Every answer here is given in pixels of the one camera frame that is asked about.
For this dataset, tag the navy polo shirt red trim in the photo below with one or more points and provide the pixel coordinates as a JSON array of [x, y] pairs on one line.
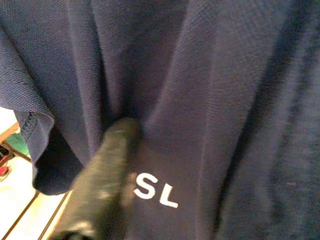
[[225, 100]]

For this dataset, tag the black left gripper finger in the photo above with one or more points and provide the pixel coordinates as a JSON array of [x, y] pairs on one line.
[[105, 175]]

